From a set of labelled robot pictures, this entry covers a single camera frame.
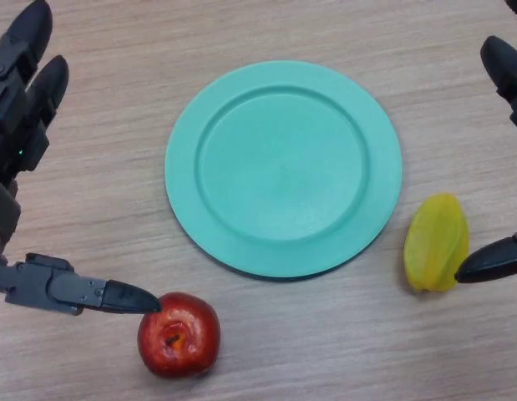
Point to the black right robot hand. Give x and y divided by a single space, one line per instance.
502 71

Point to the yellow starfruit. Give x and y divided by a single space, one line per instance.
435 246

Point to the red apple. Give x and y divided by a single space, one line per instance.
180 336

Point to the green plastic plate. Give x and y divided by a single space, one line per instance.
283 171

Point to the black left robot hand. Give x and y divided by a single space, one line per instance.
16 125

